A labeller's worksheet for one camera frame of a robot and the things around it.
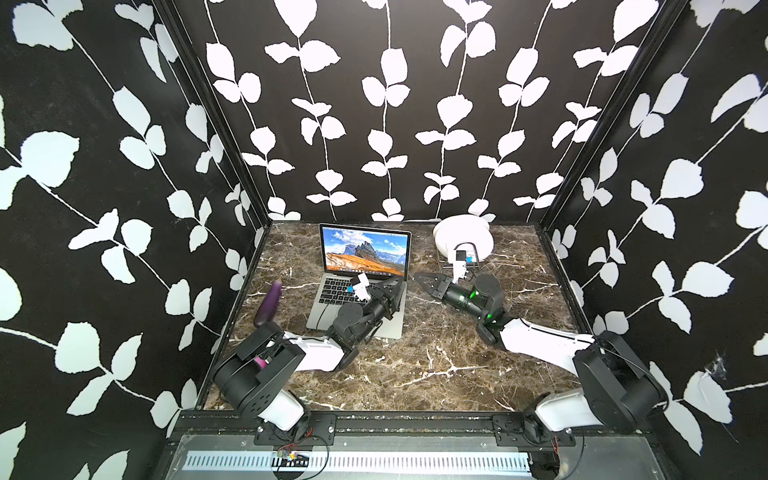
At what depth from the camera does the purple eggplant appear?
3.03 ft

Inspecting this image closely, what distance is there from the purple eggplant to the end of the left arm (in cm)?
39

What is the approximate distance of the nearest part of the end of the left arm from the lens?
0.73 meters
